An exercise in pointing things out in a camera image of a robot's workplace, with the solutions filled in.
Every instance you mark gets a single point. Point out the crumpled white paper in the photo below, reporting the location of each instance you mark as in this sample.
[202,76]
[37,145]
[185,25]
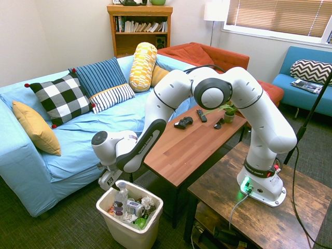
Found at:
[147,201]

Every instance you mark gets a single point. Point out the rustic dark wood table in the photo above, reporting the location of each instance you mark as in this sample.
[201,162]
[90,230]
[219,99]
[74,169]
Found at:
[259,223]

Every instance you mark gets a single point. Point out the black camera tripod stand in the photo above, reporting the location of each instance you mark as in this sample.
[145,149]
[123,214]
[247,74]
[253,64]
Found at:
[308,119]

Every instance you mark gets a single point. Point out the black white checkered pillow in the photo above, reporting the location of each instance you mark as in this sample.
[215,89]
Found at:
[62,98]

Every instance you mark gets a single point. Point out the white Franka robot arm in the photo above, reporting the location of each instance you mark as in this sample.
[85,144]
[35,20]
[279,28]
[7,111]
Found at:
[259,116]

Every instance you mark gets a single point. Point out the teal blue couch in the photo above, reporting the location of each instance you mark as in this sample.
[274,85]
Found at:
[298,101]

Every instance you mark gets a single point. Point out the black white chevron pillow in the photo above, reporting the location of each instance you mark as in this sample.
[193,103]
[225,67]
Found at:
[308,70]

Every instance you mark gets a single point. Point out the wooden bookshelf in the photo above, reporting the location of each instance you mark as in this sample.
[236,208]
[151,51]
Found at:
[140,42]

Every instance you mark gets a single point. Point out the green bowl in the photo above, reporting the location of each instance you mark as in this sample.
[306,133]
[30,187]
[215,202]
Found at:
[158,2]

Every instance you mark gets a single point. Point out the black remote control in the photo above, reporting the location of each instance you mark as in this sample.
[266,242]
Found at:
[201,115]

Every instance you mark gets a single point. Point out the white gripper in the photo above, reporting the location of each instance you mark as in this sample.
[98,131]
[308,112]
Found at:
[109,179]

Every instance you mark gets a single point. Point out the small black sunglasses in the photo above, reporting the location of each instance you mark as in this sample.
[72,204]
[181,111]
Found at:
[218,124]

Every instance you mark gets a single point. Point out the mustard yellow pillow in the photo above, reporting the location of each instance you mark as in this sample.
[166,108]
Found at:
[36,127]

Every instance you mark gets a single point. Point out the blue striped pillow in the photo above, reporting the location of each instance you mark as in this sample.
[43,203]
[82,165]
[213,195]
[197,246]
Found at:
[98,75]

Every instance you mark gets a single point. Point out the light blue sofa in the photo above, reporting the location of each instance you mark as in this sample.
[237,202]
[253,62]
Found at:
[77,135]

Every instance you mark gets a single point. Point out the black device under table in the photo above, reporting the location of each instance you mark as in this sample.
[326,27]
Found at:
[228,236]

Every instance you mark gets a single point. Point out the green plastic wrapper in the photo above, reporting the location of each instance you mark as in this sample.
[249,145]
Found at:
[140,223]

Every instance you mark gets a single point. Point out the red snack wrapper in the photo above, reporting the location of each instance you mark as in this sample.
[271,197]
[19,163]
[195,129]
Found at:
[111,209]

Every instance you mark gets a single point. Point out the white shade floor lamp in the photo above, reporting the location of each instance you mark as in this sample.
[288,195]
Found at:
[214,11]

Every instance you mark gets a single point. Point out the white plastic trash bin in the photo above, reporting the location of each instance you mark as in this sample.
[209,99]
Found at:
[124,233]

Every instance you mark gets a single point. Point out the small potted fern plant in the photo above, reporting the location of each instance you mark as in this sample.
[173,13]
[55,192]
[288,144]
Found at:
[229,116]

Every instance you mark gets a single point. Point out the black object on shelf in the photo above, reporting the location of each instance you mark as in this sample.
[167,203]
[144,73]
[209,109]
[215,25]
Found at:
[132,2]

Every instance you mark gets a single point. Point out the white navy striped pillow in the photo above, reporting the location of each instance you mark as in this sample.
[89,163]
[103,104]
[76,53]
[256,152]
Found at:
[114,97]

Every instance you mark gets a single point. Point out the crushed blue white can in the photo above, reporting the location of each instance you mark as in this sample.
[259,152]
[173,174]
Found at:
[136,207]

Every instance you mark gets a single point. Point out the small black speaker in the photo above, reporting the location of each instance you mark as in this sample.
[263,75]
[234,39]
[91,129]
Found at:
[160,42]

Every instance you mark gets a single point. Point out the wooden coffee table black frame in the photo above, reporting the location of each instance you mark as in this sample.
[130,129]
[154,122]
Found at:
[186,153]

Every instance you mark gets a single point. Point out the orange yellow striped pillow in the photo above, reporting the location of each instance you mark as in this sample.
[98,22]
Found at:
[158,75]

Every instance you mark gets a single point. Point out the magazine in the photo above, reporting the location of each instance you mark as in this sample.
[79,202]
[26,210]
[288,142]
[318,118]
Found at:
[306,86]

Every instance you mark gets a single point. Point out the wooden window blinds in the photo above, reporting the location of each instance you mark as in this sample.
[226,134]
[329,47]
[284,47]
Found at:
[275,15]

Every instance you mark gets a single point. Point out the row of paperback books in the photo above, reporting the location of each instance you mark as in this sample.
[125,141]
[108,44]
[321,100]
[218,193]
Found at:
[145,26]

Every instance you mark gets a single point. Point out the yellow patterned bolster pillow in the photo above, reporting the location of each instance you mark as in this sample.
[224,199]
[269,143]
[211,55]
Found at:
[142,67]

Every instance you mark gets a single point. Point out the clear plastic bottle purple label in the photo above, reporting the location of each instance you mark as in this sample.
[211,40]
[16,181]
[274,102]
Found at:
[119,205]

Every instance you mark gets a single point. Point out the black game controller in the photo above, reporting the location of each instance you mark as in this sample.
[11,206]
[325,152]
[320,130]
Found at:
[185,122]

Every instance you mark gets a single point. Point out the orange tufted sofa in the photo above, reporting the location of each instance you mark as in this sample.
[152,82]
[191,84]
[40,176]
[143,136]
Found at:
[197,54]

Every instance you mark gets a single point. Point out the floor vent grille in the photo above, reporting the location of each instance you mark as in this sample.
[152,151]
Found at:
[146,181]

